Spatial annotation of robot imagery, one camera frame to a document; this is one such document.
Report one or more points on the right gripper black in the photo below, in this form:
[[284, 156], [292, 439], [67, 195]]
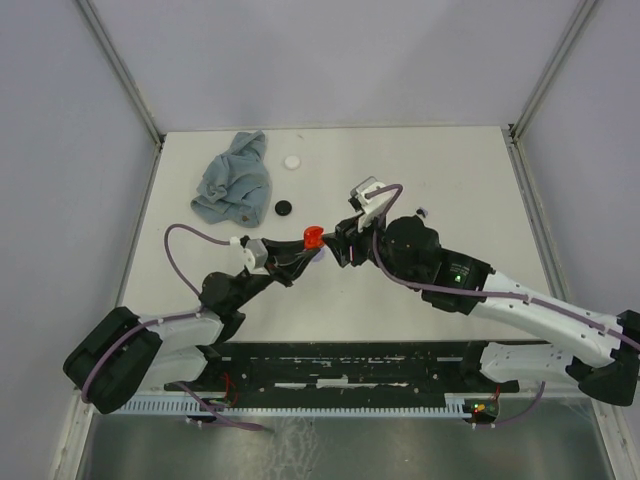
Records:
[[346, 234]]

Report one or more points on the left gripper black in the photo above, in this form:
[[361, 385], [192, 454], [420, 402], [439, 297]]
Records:
[[286, 260]]

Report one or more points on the orange earbud charging case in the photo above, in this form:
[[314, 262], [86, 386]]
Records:
[[313, 237]]

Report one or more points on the purple earbud charging case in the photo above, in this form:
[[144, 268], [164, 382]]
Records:
[[319, 256]]

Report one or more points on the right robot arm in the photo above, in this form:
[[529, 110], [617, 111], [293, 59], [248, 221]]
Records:
[[596, 352]]

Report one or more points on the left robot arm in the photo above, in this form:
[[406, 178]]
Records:
[[126, 351]]

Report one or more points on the black earbud charging case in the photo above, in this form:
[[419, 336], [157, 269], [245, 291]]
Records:
[[283, 208]]

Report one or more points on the blue crumpled cloth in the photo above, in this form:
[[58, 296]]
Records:
[[236, 185]]

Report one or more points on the purple earbud upper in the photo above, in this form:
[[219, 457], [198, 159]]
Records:
[[422, 210]]

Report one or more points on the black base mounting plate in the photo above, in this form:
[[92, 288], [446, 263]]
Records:
[[342, 375]]

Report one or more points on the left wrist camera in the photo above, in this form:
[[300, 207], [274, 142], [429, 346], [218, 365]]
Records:
[[254, 255]]

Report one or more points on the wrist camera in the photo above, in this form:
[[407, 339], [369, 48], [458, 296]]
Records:
[[369, 198], [254, 255]]

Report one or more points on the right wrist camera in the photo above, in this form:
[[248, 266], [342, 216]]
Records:
[[369, 198]]

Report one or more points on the aluminium frame rail left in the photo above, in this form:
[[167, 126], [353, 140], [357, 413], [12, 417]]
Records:
[[91, 17]]

